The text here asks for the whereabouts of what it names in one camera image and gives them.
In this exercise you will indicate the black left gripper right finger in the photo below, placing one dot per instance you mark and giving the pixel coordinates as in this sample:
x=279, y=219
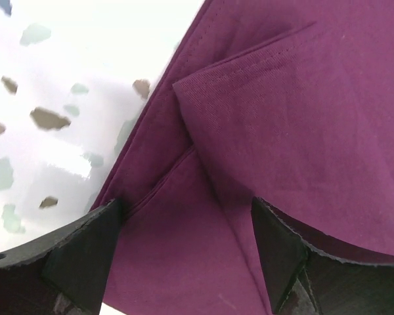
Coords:
x=308, y=272

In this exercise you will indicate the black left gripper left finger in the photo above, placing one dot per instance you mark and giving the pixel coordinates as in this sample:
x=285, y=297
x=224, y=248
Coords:
x=64, y=271

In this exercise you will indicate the purple cloth wrap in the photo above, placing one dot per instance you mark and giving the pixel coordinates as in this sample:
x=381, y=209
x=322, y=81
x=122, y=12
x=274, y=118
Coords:
x=289, y=101

